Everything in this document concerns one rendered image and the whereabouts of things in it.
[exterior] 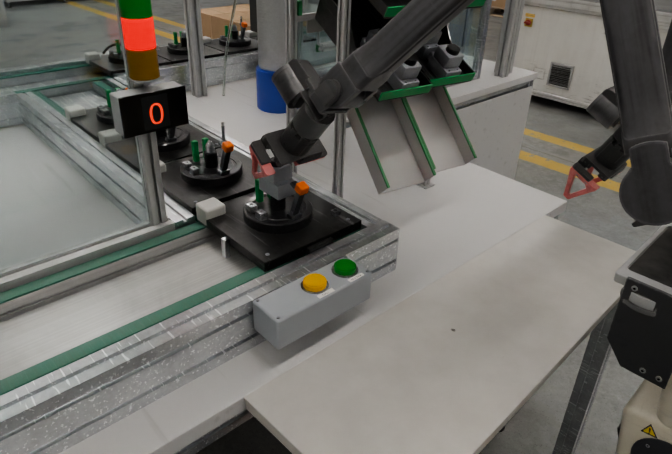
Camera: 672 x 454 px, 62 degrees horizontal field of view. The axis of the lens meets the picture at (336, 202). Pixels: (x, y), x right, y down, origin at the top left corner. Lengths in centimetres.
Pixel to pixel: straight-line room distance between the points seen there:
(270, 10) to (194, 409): 137
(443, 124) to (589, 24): 375
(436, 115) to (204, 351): 79
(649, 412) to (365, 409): 48
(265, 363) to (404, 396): 23
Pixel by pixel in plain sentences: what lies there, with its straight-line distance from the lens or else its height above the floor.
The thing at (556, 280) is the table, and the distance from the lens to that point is 125.
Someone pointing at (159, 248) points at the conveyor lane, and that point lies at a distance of 113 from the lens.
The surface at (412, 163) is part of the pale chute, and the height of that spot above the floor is 102.
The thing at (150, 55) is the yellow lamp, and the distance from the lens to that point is 100.
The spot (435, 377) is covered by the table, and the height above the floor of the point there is 86.
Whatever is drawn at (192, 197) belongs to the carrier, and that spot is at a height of 97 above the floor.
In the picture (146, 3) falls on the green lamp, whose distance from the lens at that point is 99.
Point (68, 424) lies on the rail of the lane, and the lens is 89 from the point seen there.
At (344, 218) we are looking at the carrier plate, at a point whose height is 97.
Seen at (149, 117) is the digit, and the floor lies 120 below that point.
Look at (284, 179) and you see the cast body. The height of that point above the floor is 106.
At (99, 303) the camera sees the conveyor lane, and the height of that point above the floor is 92.
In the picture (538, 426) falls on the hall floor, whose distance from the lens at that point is 214.
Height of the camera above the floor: 154
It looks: 28 degrees down
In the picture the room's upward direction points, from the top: 2 degrees clockwise
